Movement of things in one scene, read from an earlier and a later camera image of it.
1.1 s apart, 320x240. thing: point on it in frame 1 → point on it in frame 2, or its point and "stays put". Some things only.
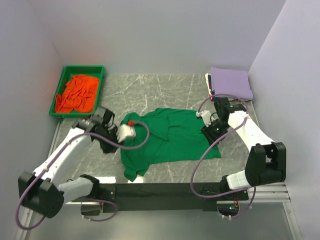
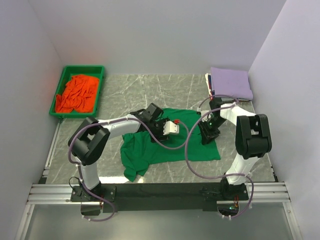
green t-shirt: [176, 136] stays put
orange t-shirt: [79, 94] stays put
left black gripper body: [110, 134] → [157, 129]
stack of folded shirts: [211, 93] stays put
